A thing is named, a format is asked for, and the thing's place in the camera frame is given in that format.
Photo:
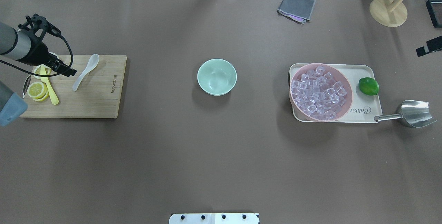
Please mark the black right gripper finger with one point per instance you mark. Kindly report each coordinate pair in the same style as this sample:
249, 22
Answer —
431, 46

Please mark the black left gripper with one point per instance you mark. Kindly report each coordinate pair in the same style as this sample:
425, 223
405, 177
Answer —
38, 54

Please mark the white plastic spoon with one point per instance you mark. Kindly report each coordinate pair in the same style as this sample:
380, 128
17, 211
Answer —
92, 63

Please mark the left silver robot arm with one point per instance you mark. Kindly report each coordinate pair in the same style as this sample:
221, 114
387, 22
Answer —
25, 44

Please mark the metal ice scoop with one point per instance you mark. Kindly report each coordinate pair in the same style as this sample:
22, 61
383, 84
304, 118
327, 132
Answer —
414, 114

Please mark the pink bowl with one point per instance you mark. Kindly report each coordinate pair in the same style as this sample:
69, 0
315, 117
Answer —
345, 85

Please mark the clear ice cubes pile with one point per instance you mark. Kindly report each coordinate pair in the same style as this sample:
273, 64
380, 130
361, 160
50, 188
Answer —
317, 92

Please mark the mint green bowl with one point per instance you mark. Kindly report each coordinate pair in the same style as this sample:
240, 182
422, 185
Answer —
217, 77

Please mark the lemon slices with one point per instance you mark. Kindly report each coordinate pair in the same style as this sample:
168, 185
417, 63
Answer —
38, 90

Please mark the yellow plastic knife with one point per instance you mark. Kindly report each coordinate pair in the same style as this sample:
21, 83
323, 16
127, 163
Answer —
52, 95

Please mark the wooden cutting board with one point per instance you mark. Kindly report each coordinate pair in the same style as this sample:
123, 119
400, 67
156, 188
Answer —
98, 95

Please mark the wooden cup tree stand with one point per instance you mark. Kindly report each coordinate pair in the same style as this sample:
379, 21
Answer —
390, 13

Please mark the green lime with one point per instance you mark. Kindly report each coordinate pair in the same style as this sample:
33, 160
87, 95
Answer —
368, 86

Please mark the cream plastic tray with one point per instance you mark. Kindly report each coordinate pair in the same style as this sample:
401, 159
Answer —
364, 107

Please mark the grey folded cloth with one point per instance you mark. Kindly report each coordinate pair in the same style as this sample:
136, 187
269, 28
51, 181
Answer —
299, 11

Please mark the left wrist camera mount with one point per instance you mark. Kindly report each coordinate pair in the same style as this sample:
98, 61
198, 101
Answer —
36, 27

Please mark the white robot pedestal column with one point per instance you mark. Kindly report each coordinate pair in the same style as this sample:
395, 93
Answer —
214, 218

